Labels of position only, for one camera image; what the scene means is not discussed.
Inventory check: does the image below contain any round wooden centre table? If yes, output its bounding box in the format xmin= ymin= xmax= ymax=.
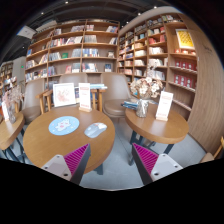
xmin=23 ymin=106 xmax=115 ymax=173

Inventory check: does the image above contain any vase with pink flowers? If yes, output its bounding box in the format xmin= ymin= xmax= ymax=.
xmin=2 ymin=86 xmax=23 ymax=124

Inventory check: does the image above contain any wooden chair frame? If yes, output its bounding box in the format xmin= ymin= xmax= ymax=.
xmin=37 ymin=87 xmax=106 ymax=113

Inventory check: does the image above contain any white framed picture card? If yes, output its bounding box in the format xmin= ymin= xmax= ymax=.
xmin=53 ymin=83 xmax=76 ymax=107

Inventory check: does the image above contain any yellow display book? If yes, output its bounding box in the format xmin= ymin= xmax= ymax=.
xmin=176 ymin=29 xmax=194 ymax=50

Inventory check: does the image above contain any brown padded armchair left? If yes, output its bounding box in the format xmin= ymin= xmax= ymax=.
xmin=22 ymin=79 xmax=45 ymax=124

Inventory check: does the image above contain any round wooden right table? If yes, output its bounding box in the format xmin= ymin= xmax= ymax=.
xmin=125 ymin=104 xmax=189 ymax=144

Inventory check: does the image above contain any large wooden bookshelf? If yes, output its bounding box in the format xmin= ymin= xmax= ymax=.
xmin=25 ymin=19 xmax=120 ymax=84
xmin=117 ymin=13 xmax=197 ymax=119

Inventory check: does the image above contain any large wooden bookshelf left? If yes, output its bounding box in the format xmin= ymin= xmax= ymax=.
xmin=25 ymin=19 xmax=120 ymax=84

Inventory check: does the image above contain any white sign in wooden stand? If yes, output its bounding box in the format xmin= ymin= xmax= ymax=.
xmin=79 ymin=83 xmax=92 ymax=112

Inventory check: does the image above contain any wooden chair corner right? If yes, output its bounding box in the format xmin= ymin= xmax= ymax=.
xmin=201 ymin=137 xmax=224 ymax=163

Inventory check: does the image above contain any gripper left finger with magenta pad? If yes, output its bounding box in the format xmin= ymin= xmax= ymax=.
xmin=42 ymin=144 xmax=91 ymax=185

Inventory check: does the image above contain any round wooden left table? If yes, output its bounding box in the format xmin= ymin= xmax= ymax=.
xmin=0 ymin=112 xmax=25 ymax=150

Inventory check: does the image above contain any glass vase with dried flowers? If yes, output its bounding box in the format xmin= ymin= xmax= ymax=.
xmin=130 ymin=76 xmax=163 ymax=118

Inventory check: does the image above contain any large wooden bookshelf right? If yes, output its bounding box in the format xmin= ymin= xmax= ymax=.
xmin=117 ymin=13 xmax=197 ymax=119

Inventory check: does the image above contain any grey computer mouse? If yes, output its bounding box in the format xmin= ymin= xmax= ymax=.
xmin=84 ymin=122 xmax=107 ymax=138

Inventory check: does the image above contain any brown padded armchair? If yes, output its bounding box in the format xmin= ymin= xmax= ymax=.
xmin=22 ymin=79 xmax=45 ymax=124
xmin=101 ymin=72 xmax=131 ymax=118

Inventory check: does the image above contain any round blue mouse pad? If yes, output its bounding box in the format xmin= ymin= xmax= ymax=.
xmin=48 ymin=116 xmax=80 ymax=136

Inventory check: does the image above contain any white and red table sign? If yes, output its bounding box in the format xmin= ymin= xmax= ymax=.
xmin=156 ymin=91 xmax=173 ymax=121

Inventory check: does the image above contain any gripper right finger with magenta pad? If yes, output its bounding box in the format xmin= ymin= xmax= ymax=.
xmin=132 ymin=143 xmax=182 ymax=185

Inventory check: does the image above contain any brown padded armchair right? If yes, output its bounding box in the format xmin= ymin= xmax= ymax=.
xmin=101 ymin=72 xmax=131 ymax=118

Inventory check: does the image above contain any round wooden table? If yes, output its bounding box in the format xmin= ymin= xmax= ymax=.
xmin=0 ymin=112 xmax=25 ymax=150
xmin=23 ymin=106 xmax=115 ymax=173
xmin=125 ymin=104 xmax=189 ymax=144

